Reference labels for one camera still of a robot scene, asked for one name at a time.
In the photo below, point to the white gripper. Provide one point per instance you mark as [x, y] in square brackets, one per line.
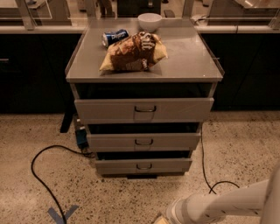
[172, 211]

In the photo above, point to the grey bottom drawer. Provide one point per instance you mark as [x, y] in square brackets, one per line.
[143, 166]

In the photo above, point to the grey drawer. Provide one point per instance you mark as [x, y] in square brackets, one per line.
[143, 142]
[143, 166]
[160, 110]

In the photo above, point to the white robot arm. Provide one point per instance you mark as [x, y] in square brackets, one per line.
[259, 199]

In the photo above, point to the grey middle drawer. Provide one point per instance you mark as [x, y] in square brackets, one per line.
[143, 142]

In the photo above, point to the grey metal drawer cabinet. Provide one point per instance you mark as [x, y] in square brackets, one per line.
[189, 71]

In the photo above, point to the grey top drawer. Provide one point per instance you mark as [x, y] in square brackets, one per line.
[160, 110]

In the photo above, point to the blue tape cross mark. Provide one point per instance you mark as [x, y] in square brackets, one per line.
[62, 218]

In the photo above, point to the blue power box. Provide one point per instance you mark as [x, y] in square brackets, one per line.
[81, 138]

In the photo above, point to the brown chip bag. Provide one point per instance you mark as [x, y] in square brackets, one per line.
[138, 52]

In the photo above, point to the dark counter cabinet right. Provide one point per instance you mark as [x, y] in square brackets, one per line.
[251, 64]

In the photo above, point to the dark counter cabinet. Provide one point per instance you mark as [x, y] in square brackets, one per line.
[32, 72]
[251, 64]

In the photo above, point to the blue Pepsi can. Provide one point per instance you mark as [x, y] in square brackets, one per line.
[109, 38]

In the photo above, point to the white bowl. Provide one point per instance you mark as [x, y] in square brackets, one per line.
[149, 22]

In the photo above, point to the dark counter cabinet left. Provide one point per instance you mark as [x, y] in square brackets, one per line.
[32, 72]

